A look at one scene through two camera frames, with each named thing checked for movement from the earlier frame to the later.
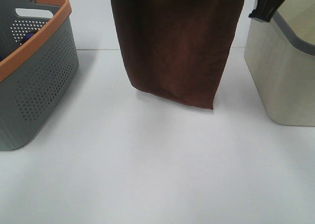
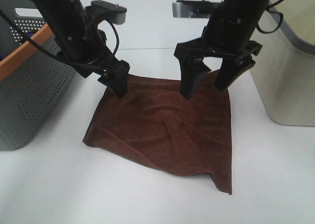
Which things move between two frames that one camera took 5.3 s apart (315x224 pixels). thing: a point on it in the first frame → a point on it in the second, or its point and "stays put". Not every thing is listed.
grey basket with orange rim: x=39 y=60 stays put
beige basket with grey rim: x=280 y=55 stays put
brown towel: x=175 y=41 → x=153 y=123
